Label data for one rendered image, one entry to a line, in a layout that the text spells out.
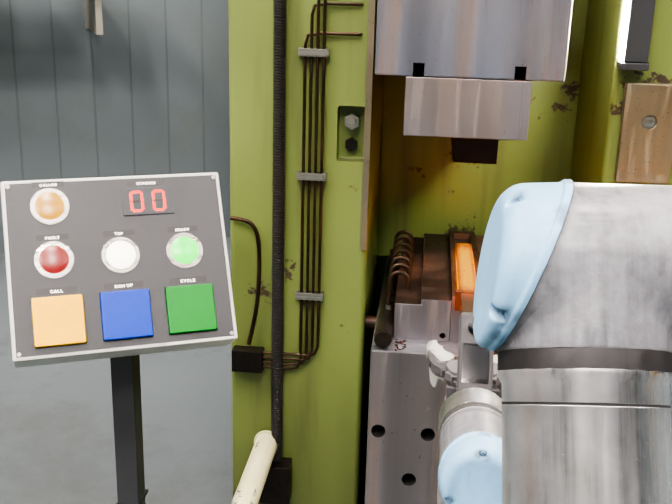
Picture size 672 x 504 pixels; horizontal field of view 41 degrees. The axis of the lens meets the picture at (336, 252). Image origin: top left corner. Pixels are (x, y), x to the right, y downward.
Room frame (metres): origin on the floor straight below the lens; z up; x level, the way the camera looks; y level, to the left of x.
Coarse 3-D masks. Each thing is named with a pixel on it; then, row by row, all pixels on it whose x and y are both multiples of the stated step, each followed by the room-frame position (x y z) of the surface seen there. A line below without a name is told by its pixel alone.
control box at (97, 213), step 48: (96, 192) 1.38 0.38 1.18; (144, 192) 1.40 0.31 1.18; (192, 192) 1.43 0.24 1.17; (48, 240) 1.32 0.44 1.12; (96, 240) 1.35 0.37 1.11; (144, 240) 1.37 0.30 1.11; (48, 288) 1.29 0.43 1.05; (96, 288) 1.31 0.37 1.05; (144, 288) 1.33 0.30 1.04; (96, 336) 1.27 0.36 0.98; (192, 336) 1.31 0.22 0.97
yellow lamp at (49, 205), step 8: (48, 192) 1.36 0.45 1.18; (40, 200) 1.35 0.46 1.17; (48, 200) 1.35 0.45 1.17; (56, 200) 1.36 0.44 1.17; (40, 208) 1.34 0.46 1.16; (48, 208) 1.35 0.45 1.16; (56, 208) 1.35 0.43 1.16; (64, 208) 1.35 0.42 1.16; (40, 216) 1.34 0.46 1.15; (48, 216) 1.34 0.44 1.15; (56, 216) 1.34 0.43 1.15
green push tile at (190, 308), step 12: (168, 288) 1.33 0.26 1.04; (180, 288) 1.34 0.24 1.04; (192, 288) 1.34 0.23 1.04; (204, 288) 1.35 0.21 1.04; (168, 300) 1.32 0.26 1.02; (180, 300) 1.33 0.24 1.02; (192, 300) 1.33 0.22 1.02; (204, 300) 1.34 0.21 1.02; (168, 312) 1.31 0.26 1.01; (180, 312) 1.32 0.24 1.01; (192, 312) 1.32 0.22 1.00; (204, 312) 1.33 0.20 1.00; (168, 324) 1.31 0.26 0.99; (180, 324) 1.31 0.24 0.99; (192, 324) 1.31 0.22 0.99; (204, 324) 1.32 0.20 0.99; (216, 324) 1.33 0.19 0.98
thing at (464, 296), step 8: (456, 248) 1.73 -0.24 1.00; (464, 248) 1.70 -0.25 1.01; (456, 256) 1.70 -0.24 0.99; (464, 256) 1.65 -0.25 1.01; (472, 256) 1.65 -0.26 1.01; (464, 264) 1.60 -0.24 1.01; (472, 264) 1.60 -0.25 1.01; (464, 272) 1.55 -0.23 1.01; (472, 272) 1.55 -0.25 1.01; (464, 280) 1.51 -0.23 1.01; (472, 280) 1.51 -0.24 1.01; (464, 288) 1.46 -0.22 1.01; (472, 288) 1.46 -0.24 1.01; (456, 296) 1.43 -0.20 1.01; (464, 296) 1.41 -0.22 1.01; (472, 296) 1.41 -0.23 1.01; (456, 304) 1.43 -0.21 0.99; (464, 304) 1.37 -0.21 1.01; (472, 304) 1.37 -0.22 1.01; (472, 312) 1.34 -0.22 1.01
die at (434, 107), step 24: (408, 96) 1.46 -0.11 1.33; (432, 96) 1.45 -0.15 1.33; (456, 96) 1.45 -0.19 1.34; (480, 96) 1.45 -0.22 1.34; (504, 96) 1.44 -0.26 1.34; (528, 96) 1.44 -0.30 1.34; (408, 120) 1.46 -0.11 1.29; (432, 120) 1.45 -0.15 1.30; (456, 120) 1.45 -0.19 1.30; (480, 120) 1.45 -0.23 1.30; (504, 120) 1.44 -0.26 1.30; (528, 120) 1.44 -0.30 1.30
